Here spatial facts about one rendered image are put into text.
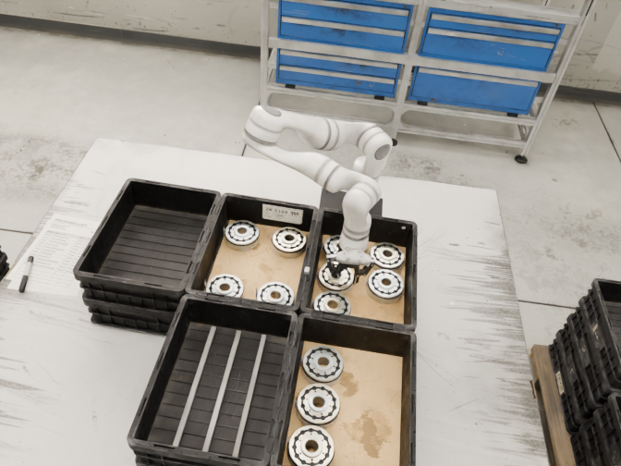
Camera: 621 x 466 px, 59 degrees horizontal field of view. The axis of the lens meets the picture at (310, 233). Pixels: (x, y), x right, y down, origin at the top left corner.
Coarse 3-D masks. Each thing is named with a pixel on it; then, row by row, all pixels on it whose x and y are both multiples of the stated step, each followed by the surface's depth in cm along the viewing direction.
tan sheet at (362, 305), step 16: (320, 256) 166; (400, 272) 164; (320, 288) 157; (352, 288) 158; (352, 304) 154; (368, 304) 155; (384, 304) 155; (400, 304) 156; (384, 320) 151; (400, 320) 152
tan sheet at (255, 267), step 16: (256, 224) 174; (224, 240) 168; (224, 256) 163; (240, 256) 164; (256, 256) 164; (272, 256) 165; (224, 272) 159; (240, 272) 159; (256, 272) 160; (272, 272) 160; (288, 272) 161
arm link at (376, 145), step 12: (372, 132) 166; (384, 132) 167; (360, 144) 168; (372, 144) 164; (384, 144) 165; (360, 156) 178; (372, 156) 167; (384, 156) 169; (360, 168) 172; (372, 168) 171
